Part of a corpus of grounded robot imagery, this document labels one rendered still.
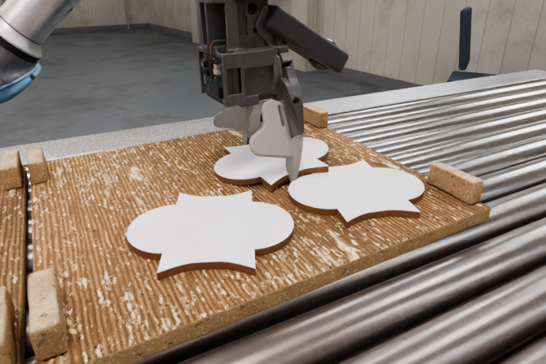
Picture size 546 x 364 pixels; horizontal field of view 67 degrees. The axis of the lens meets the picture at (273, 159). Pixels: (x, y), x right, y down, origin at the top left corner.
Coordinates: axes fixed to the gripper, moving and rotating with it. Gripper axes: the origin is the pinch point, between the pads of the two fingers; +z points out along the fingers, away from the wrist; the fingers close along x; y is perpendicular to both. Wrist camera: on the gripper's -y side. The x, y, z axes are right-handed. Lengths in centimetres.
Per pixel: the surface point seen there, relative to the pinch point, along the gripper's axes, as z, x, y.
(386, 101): 3.5, -20.5, -38.3
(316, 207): 0.2, 12.1, 2.0
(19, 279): 0.5, 8.7, 27.3
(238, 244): 0.0, 14.0, 11.2
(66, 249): 0.5, 6.5, 23.9
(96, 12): 39, -1086, -119
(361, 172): 0.3, 8.3, -7.1
